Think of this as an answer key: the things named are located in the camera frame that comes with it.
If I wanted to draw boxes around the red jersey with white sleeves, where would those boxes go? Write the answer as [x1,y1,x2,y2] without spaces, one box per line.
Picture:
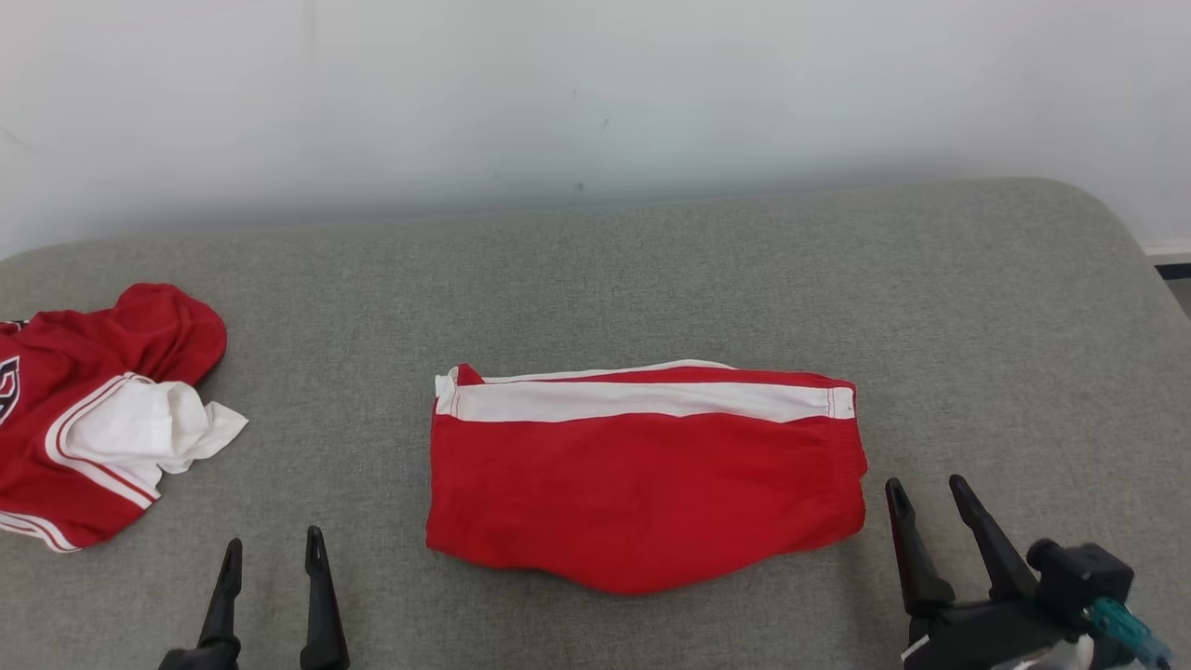
[0,283,249,554]

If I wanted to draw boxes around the red shorts with white stripes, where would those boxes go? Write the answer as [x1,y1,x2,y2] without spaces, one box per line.
[426,359,868,596]

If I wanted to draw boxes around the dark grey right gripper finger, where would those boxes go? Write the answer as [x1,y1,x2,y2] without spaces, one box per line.
[948,475,1039,602]
[884,477,957,617]

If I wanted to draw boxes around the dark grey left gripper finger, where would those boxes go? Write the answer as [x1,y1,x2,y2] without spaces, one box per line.
[300,526,352,670]
[194,538,245,670]

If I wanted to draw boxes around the black and white wall baseboard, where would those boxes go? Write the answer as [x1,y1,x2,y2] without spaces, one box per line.
[1143,244,1191,280]

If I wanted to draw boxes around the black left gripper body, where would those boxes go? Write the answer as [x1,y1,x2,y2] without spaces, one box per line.
[156,642,224,670]

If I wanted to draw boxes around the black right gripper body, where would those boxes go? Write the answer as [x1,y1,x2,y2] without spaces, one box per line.
[899,594,1073,670]

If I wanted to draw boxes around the grey fabric sofa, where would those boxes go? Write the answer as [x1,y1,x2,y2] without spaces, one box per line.
[0,177,1191,670]

